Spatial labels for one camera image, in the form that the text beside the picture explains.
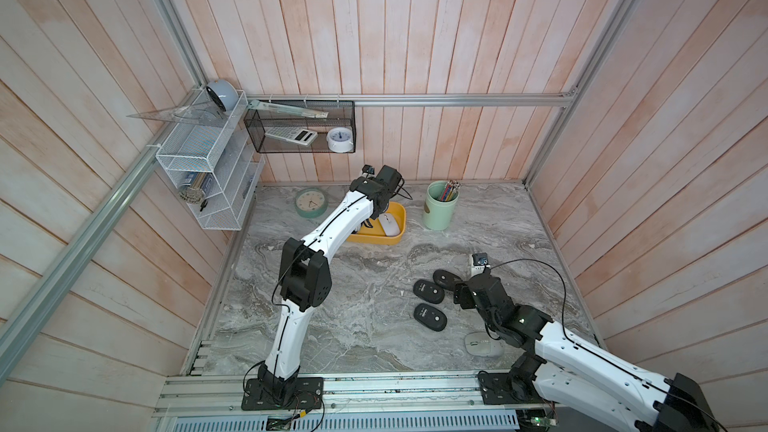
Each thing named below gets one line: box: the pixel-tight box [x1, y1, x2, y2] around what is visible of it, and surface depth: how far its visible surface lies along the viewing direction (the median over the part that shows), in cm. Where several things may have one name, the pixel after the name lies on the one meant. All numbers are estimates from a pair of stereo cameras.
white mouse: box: [378, 213, 401, 237], surface depth 106 cm
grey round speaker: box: [206, 79, 239, 112], surface depth 85 cm
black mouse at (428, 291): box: [413, 279, 445, 304], surface depth 91 cm
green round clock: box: [294, 187, 329, 218], surface depth 113 cm
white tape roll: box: [326, 127, 354, 153], surface depth 97 cm
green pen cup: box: [423, 180, 460, 231], surface depth 103 cm
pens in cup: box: [440, 180, 462, 202], surface depth 98 cm
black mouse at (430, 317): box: [413, 303, 448, 332], surface depth 85 cm
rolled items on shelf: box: [178, 172, 217, 204], surface depth 78 cm
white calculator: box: [265, 127, 318, 146], surface depth 100 cm
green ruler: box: [247, 100, 329, 118], surface depth 93 cm
